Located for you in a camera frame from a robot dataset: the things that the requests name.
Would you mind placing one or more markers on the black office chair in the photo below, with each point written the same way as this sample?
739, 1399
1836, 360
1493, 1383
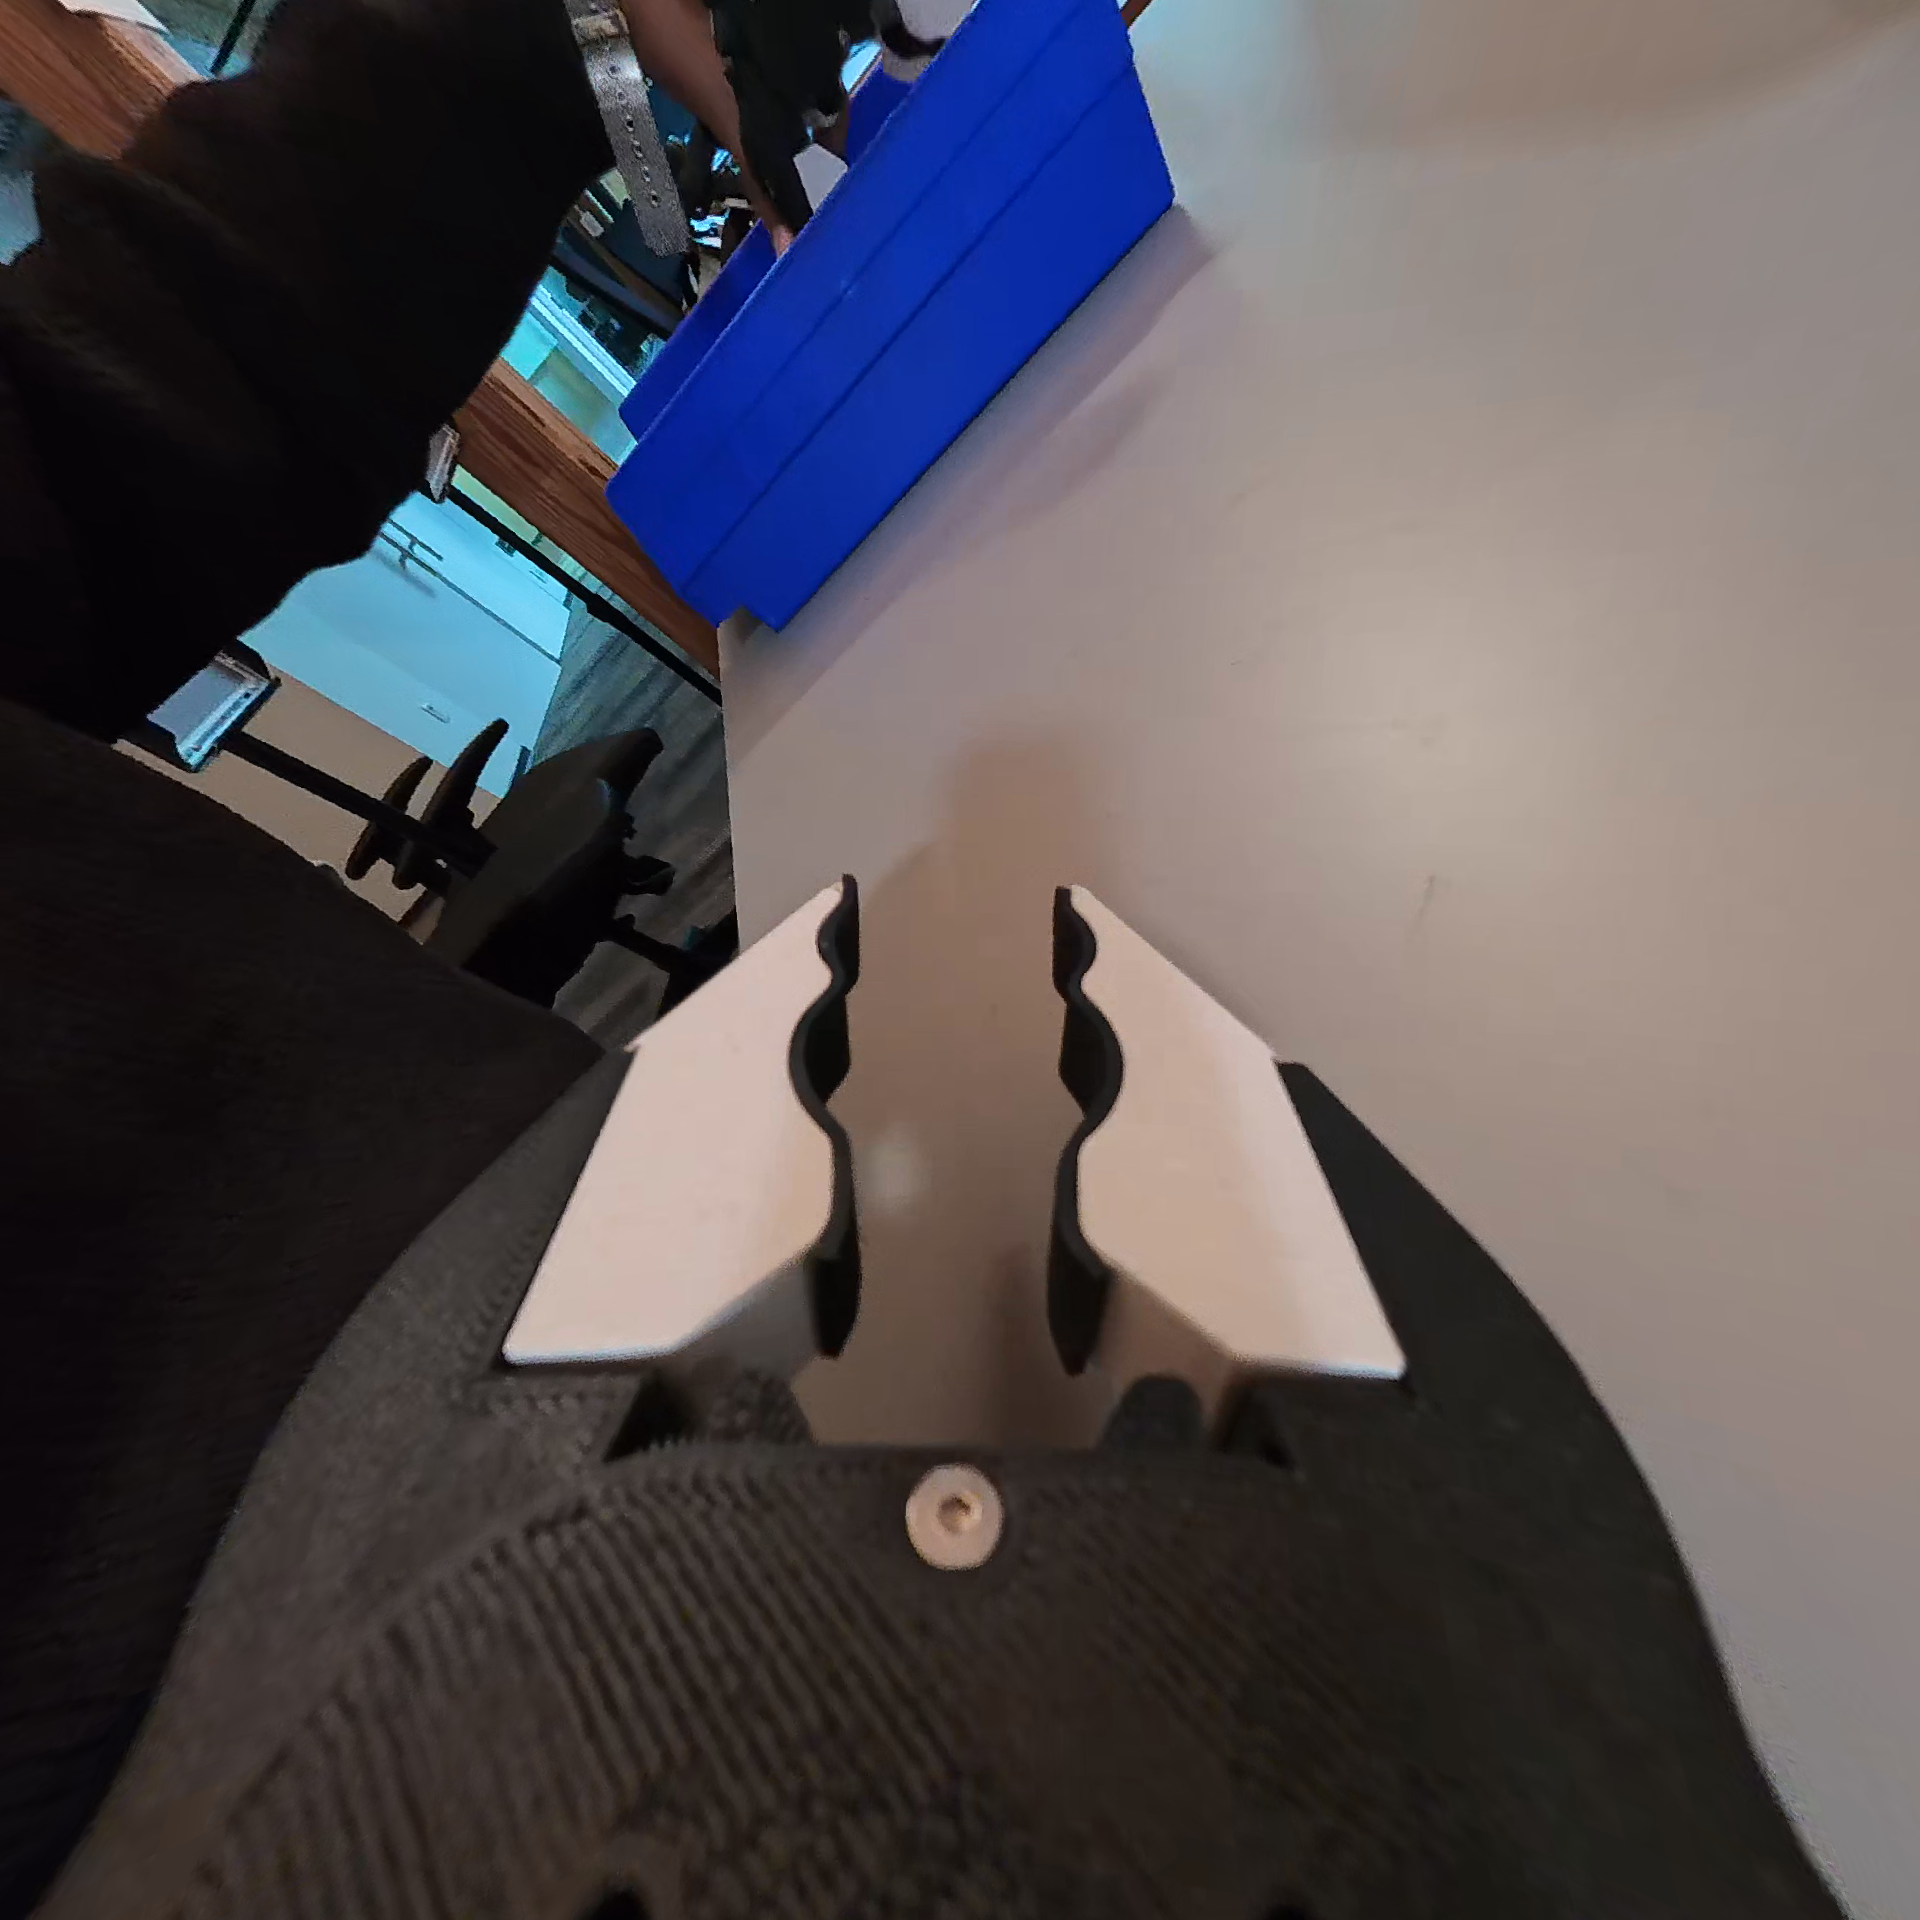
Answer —
571, 856

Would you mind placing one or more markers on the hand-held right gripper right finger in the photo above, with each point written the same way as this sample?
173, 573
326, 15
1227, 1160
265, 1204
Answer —
1230, 1199

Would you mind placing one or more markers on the silver studded wristband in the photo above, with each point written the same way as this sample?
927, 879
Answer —
646, 165

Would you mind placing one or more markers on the person's left forearm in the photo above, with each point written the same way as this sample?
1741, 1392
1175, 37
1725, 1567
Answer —
227, 374

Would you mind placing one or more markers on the blue plastic bin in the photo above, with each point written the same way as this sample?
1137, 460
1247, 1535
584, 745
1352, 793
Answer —
902, 299
678, 360

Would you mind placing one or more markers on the grey desk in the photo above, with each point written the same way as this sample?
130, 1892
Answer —
1501, 748

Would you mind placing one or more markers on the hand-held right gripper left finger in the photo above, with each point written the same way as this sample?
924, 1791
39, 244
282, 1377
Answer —
690, 1199

